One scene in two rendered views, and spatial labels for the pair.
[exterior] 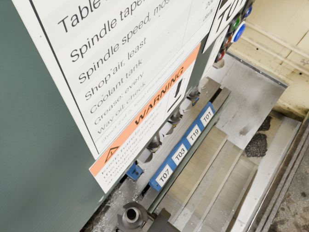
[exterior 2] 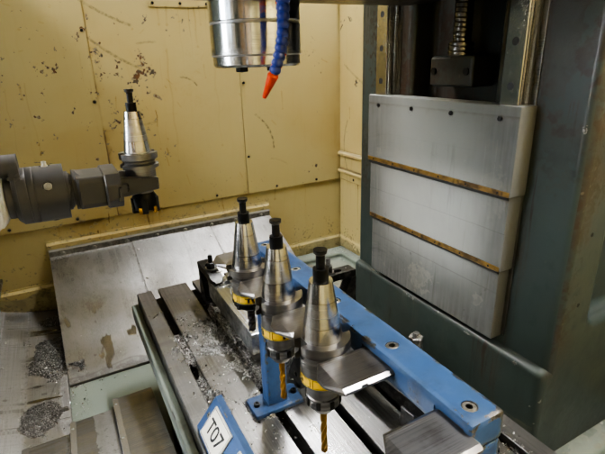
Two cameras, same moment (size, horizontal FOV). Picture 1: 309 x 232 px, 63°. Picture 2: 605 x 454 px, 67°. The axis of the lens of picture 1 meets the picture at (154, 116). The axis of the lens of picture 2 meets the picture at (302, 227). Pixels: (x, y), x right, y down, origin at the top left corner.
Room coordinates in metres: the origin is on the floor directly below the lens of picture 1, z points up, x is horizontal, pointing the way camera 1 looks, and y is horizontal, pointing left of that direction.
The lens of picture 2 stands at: (0.69, -0.49, 1.51)
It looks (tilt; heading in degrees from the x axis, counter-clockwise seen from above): 20 degrees down; 123
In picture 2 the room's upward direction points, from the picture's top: 2 degrees counter-clockwise
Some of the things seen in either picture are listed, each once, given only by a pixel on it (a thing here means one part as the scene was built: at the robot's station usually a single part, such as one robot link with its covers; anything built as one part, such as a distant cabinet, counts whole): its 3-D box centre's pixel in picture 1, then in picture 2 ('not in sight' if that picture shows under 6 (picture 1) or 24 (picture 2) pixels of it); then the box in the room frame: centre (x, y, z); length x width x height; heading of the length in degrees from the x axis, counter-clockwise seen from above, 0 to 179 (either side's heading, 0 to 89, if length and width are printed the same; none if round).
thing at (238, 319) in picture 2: not in sight; (273, 300); (0.10, 0.29, 0.97); 0.29 x 0.23 x 0.05; 151
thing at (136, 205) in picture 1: (132, 218); (139, 158); (0.04, 0.02, 1.36); 0.06 x 0.06 x 0.03
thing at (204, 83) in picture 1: (199, 81); (349, 371); (0.52, -0.14, 1.21); 0.07 x 0.05 x 0.01; 61
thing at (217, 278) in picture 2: not in sight; (212, 280); (-0.10, 0.29, 0.97); 0.13 x 0.03 x 0.15; 151
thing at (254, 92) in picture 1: (176, 97); not in sight; (0.72, -0.11, 0.75); 0.89 x 0.70 x 0.26; 61
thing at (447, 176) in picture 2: not in sight; (430, 205); (0.37, 0.60, 1.16); 0.48 x 0.05 x 0.51; 151
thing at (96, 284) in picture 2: not in sight; (196, 288); (-0.43, 0.54, 0.75); 0.89 x 0.67 x 0.26; 61
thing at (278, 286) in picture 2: (174, 107); (277, 270); (0.38, -0.06, 1.26); 0.04 x 0.04 x 0.07
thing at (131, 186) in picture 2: (145, 210); (139, 185); (0.06, -0.01, 1.32); 0.06 x 0.02 x 0.03; 61
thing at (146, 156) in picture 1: (141, 153); (235, 258); (0.23, 0.02, 1.21); 0.07 x 0.05 x 0.01; 61
